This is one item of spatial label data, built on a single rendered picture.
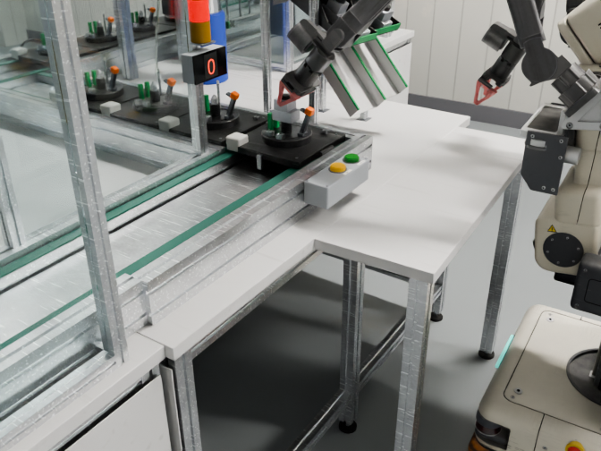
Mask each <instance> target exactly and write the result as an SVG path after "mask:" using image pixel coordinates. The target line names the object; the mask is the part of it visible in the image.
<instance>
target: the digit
mask: <svg viewBox="0 0 601 451"><path fill-rule="evenodd" d="M204 64H205V76H206V79H209V78H212V77H215V76H217V75H218V70H217V56H216V51H215V52H213V53H210V54H207V55H204Z"/></svg>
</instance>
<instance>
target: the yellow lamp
mask: <svg viewBox="0 0 601 451"><path fill-rule="evenodd" d="M189 23H190V42H192V43H196V44H204V43H208V42H210V41H211V29H210V21H205V22H192V21H189Z"/></svg>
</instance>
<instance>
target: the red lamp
mask: <svg viewBox="0 0 601 451"><path fill-rule="evenodd" d="M187 1H188V12H189V21H192V22H205V21H209V20H210V16H209V3H208V0H198V1H194V0H187Z"/></svg>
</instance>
